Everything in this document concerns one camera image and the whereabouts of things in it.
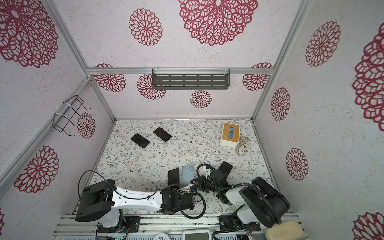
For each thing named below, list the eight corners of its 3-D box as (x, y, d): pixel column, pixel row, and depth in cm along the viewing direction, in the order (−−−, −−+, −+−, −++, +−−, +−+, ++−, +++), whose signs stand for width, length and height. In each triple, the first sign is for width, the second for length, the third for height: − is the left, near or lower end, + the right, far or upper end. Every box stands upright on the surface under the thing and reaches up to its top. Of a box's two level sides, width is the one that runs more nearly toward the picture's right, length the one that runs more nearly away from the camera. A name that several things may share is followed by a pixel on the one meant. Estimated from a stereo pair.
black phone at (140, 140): (132, 140, 110) (130, 136, 107) (137, 135, 113) (136, 131, 109) (144, 148, 105) (142, 144, 102) (149, 143, 108) (148, 139, 105)
